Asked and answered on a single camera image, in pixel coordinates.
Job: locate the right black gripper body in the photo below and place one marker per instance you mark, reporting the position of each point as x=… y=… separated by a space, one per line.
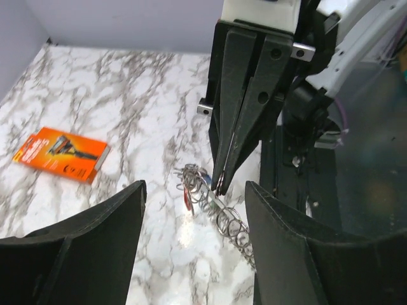
x=303 y=34

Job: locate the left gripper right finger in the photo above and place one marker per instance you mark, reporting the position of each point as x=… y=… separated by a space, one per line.
x=302 y=261

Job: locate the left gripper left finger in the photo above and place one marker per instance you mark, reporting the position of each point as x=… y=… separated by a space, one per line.
x=85 y=259

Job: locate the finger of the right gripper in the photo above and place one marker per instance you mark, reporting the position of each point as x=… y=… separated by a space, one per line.
x=231 y=59
x=272 y=52

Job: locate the blue key tag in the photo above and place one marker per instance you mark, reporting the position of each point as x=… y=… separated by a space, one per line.
x=208 y=179

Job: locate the red key tag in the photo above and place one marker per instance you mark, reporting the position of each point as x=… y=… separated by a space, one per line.
x=187 y=200

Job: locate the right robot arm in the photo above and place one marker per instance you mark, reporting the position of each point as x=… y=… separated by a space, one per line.
x=344 y=32

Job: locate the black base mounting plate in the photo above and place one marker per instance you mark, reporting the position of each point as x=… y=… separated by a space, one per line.
x=307 y=184

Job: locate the orange Gillette razor box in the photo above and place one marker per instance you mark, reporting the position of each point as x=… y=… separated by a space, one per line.
x=64 y=154

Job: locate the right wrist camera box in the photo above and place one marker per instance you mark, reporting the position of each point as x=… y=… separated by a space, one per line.
x=281 y=15

